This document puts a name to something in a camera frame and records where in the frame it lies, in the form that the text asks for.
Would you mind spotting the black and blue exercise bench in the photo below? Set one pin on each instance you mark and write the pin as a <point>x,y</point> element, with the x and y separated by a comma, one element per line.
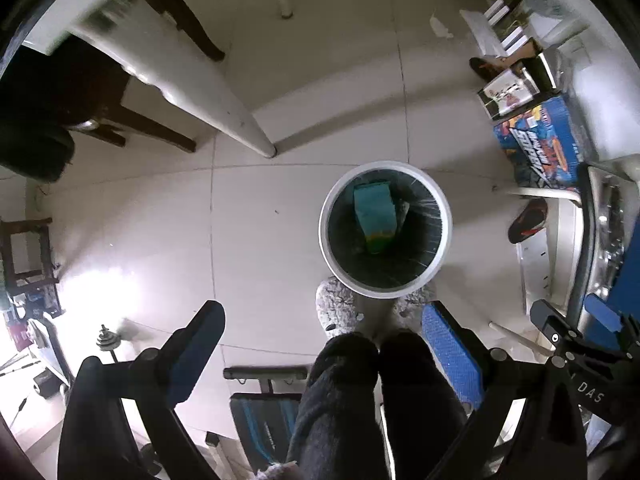
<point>262,420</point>

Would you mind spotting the small dumbbell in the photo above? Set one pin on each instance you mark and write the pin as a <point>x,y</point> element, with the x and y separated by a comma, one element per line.
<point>105,341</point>

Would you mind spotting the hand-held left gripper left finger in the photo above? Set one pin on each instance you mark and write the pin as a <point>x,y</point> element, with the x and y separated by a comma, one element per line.
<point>199,344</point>

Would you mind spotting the black and red sandal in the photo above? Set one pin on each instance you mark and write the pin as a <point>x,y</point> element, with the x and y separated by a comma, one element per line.
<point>482,68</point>
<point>527,220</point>

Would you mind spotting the white plastic rack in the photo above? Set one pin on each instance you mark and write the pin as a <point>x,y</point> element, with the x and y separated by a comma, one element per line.
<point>550,270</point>

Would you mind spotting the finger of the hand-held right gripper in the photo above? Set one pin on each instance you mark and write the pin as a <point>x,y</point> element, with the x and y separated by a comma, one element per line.
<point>550,327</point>
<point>602,310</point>

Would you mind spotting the white table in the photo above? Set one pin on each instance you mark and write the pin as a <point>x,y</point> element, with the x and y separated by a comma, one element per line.
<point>165,80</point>

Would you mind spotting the blue printed toy box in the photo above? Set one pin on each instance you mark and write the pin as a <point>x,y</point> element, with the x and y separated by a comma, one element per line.
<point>540,146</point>

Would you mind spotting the white cardboard boxes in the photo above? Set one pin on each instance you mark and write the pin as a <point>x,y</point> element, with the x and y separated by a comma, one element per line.
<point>492,25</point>

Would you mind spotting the teal and green carton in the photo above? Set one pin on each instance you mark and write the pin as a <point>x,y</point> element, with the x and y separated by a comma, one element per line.
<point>374,215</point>

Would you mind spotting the printed picture box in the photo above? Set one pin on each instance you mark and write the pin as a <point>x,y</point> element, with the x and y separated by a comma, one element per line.
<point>507,92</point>

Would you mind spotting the grey fuzzy slipper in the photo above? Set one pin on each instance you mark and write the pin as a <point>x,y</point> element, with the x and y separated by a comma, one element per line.
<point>417,305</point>
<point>334,310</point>

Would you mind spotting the person's leg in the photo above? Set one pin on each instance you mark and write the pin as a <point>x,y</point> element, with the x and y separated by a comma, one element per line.
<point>417,390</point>
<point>335,400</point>

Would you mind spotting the dark wooden chair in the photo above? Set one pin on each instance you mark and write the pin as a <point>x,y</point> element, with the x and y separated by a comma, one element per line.
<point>50,102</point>

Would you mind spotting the crumpled white paper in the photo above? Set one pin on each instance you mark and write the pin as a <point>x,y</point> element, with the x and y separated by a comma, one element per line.
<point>441,27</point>

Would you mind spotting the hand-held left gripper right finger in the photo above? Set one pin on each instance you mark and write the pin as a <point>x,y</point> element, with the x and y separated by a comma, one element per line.
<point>450,355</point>

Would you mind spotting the dark wooden stool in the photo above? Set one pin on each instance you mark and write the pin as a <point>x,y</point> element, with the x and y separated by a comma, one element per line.
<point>30,265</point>

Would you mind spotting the white round trash bin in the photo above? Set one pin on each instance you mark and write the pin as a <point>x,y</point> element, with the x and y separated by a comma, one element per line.
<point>332,245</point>

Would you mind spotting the person's left leg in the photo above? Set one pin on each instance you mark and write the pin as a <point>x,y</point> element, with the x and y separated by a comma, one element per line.
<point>335,400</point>

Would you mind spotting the person's right leg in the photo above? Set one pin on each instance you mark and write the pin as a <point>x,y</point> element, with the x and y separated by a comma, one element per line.
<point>417,390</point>

